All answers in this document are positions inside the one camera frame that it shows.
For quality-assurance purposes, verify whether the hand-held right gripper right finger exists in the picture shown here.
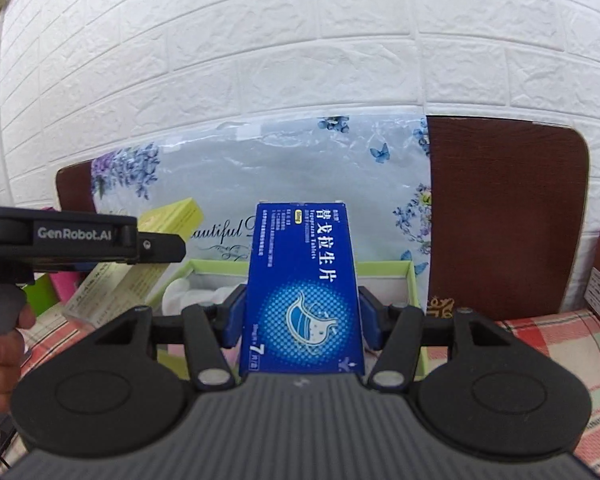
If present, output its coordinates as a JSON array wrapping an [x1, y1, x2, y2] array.
[[357, 286, 513, 391]]

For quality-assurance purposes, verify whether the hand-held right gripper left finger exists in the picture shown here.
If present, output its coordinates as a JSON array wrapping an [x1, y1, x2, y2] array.
[[87, 284, 248, 392]]

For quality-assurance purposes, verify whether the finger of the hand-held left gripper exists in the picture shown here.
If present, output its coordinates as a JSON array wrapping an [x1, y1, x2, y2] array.
[[137, 232, 187, 263]]

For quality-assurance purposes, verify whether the pale yellow-green long box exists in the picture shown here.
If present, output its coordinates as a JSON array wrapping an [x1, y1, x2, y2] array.
[[62, 198, 204, 328]]

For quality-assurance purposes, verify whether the white work glove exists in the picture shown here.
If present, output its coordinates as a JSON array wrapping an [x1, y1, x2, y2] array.
[[161, 277, 241, 318]]

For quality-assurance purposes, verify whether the light green cardboard box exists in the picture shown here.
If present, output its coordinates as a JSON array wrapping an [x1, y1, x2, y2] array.
[[152, 259, 423, 381]]

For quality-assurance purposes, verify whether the blue and white medicine box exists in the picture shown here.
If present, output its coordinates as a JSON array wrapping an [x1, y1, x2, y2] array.
[[239, 201, 367, 376]]

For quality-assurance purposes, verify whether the person's left hand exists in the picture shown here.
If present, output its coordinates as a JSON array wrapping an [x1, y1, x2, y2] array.
[[0, 305, 37, 411]]

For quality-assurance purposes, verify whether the pink thermos bottle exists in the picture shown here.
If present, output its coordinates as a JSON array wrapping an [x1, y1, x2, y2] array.
[[42, 204, 83, 307]]

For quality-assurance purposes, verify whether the green tissue box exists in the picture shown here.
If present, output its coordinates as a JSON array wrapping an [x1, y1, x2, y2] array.
[[22, 275, 63, 318]]

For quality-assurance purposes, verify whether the floral plastic bedding package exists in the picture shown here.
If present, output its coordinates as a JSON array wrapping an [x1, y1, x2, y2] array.
[[91, 114, 433, 311]]

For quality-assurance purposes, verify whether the brown wooden headboard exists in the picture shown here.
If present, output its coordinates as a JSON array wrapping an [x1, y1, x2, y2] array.
[[56, 115, 591, 321]]

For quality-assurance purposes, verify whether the plaid blanket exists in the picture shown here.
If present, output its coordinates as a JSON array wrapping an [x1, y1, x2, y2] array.
[[0, 305, 600, 476]]

